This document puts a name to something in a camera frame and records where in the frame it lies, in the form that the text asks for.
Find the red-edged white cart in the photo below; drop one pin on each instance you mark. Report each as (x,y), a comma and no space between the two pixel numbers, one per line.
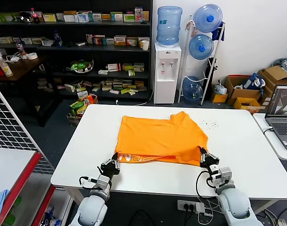
(13,169)

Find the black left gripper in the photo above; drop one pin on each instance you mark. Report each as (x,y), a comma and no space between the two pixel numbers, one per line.
(109,170)

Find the clear bottle pink content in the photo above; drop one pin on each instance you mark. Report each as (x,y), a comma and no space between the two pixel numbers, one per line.
(21,49)

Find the brown wooden table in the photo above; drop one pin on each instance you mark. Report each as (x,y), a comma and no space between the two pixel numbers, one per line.
(23,66)

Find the white paper cup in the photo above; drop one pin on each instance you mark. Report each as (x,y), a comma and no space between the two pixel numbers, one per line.
(145,46)

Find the grey laptop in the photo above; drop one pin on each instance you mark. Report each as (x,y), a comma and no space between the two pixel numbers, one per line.
(282,129)

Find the yellow carton box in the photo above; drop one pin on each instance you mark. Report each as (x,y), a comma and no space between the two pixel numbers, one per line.
(219,98)

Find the open brown cardboard box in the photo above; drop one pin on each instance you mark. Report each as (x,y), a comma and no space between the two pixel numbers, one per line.
(275,73)

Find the blue plastic bottle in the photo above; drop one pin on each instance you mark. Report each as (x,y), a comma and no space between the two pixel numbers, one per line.
(58,40)

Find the blue bag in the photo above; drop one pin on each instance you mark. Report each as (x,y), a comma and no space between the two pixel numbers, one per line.
(251,81)

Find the small open yellow box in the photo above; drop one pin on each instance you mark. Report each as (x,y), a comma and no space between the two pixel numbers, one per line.
(247,107)

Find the orange t-shirt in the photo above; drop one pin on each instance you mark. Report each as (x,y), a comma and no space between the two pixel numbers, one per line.
(157,136)

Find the pink hanging item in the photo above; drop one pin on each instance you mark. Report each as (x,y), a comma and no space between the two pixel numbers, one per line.
(191,30)

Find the small white tape roll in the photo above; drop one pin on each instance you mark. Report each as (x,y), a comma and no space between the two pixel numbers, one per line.
(239,87)

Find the small white side table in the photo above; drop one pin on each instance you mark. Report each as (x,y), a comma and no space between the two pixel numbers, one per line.
(273,146)

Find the white power strip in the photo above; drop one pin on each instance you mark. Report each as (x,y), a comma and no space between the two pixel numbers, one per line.
(186,206)

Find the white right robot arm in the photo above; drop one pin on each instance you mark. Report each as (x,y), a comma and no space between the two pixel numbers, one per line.
(237,207)

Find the large white table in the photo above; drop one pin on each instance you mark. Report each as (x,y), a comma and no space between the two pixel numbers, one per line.
(240,153)

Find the bowl of green snacks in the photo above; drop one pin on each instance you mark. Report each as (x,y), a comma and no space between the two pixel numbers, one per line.
(79,66)

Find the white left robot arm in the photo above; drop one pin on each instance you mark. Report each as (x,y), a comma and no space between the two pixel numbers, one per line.
(91,209)

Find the labelled blue water jug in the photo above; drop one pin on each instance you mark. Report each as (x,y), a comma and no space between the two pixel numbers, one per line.
(169,26)

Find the orange white medicine box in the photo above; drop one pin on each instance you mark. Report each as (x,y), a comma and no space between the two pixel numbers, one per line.
(120,40)

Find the black tripod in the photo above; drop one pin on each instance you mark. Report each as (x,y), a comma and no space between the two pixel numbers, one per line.
(210,70)

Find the floor box of snacks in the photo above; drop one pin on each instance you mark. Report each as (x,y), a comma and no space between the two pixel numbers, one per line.
(77,108)

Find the green striped medicine box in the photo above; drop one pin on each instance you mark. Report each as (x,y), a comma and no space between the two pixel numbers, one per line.
(116,17)

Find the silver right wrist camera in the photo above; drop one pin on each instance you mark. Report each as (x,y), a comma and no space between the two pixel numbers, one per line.
(225,176)

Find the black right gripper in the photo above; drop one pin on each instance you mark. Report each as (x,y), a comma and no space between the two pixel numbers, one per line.
(210,162)

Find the grey plastic bag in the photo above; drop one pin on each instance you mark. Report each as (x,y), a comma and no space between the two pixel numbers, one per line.
(221,89)

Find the light green medicine box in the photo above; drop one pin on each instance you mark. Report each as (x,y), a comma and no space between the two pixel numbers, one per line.
(129,18)

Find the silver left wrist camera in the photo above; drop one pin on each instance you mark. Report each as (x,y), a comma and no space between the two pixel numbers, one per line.
(102,181)

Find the small yellow medicine box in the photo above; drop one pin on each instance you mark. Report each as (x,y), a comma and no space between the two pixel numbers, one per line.
(106,17)

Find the yellow juice bottle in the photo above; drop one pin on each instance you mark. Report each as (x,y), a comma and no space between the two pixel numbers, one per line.
(7,69)

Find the yellow white medicine box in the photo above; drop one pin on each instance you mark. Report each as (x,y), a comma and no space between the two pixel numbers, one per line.
(50,18)

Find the white charger plug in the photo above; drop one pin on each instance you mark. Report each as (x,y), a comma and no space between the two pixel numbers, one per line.
(201,208)

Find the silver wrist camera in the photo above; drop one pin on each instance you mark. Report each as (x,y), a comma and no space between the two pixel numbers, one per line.
(102,181)
(225,176)

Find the white green medicine box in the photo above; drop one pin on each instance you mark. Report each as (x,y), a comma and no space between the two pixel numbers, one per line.
(95,17)

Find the shiny dark bowl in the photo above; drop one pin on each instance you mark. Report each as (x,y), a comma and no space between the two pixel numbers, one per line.
(25,17)

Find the black shelf unit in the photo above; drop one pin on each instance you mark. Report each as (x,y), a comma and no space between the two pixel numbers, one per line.
(110,49)

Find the red white flat box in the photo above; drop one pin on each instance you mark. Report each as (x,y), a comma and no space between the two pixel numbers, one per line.
(114,67)

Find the cola bottle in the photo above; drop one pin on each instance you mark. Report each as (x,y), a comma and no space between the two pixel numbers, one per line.
(35,17)

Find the blue white medicine box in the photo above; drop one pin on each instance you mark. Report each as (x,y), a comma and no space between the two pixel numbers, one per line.
(82,18)

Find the tall pink box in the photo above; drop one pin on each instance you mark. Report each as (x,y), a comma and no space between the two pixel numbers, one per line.
(139,14)

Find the white water dispenser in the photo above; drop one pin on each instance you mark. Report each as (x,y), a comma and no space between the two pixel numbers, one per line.
(165,89)

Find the dark blue hanging cloth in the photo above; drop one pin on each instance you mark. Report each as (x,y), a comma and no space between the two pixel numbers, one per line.
(217,35)

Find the white metal jug rack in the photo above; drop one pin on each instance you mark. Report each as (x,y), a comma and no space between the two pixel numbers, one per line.
(186,47)

